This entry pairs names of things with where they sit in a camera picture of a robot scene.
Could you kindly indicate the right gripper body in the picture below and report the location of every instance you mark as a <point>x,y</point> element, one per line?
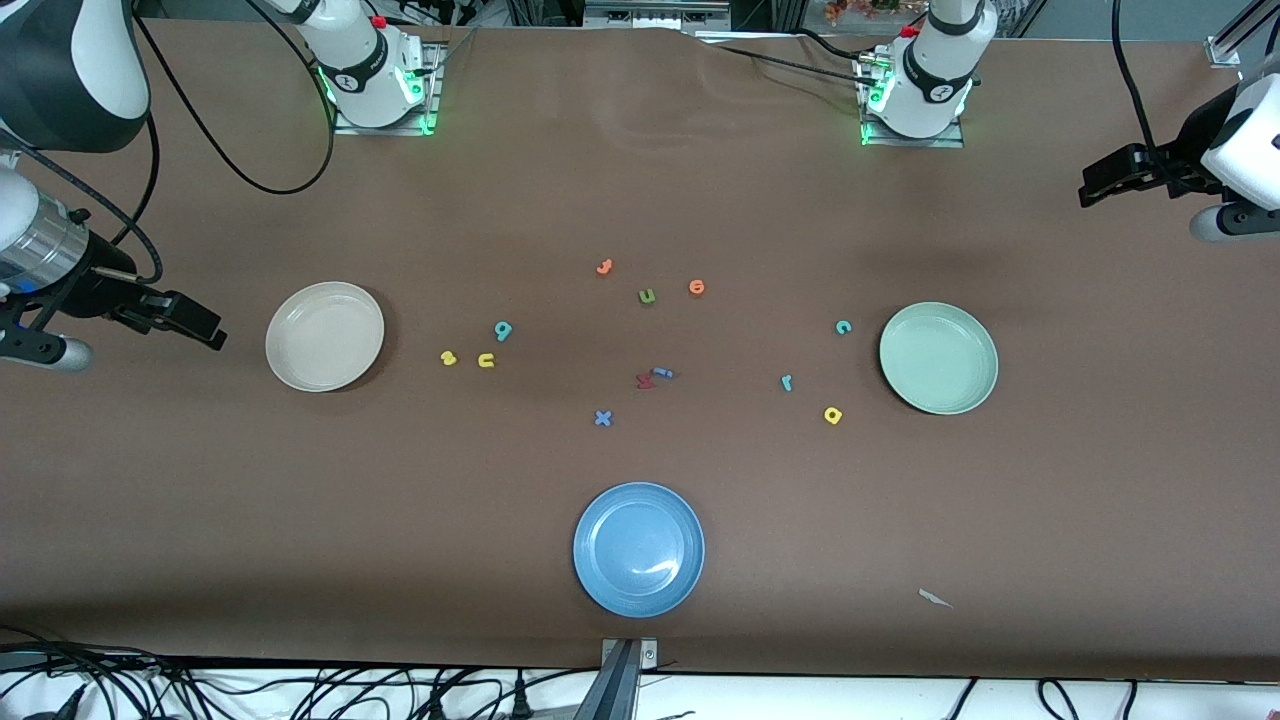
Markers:
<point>93,288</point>

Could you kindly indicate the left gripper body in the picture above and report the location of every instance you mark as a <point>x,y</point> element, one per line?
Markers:
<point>1188,147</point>

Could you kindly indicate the teal letter g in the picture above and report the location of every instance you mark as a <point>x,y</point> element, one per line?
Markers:
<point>503,330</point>

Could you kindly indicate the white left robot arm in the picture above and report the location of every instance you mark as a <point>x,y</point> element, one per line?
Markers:
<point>930,80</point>

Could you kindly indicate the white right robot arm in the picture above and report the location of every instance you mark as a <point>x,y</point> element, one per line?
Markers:
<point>60,70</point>

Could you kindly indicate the beige brown plate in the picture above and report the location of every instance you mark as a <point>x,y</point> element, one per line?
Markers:
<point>325,337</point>

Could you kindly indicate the light green plate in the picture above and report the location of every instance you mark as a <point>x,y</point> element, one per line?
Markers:
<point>938,358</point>

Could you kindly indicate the orange artificial flowers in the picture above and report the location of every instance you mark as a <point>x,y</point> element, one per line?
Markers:
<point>860,10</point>

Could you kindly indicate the white paper scrap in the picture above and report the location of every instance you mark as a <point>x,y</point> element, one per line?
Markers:
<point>935,598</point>

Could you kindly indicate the black power plug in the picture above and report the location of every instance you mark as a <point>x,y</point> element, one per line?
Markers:
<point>520,700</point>

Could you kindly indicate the blue plate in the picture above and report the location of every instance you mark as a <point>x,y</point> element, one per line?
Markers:
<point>639,550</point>

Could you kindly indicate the aluminium frame profile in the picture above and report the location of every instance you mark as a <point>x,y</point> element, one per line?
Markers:
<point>1235,35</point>

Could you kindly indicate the grey metal rail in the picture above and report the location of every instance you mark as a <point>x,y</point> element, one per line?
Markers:
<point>655,14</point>

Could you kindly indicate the black camera post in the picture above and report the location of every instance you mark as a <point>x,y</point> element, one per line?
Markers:
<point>612,690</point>

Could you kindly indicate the small metal bracket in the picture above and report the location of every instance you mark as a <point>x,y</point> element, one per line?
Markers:
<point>648,655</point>

